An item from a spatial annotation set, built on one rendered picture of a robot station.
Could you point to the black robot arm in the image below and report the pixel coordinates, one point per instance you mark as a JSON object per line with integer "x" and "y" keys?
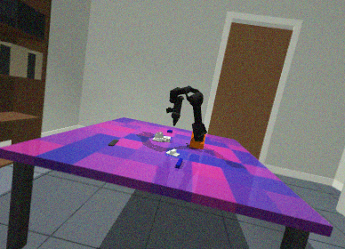
{"x": 196, "y": 101}

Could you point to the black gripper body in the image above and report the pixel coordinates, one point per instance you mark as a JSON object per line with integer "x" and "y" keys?
{"x": 177, "y": 112}

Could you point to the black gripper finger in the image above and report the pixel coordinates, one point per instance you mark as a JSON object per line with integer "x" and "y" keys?
{"x": 175, "y": 120}

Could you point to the grey flat bar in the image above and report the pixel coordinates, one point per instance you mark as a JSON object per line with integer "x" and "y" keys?
{"x": 113, "y": 142}

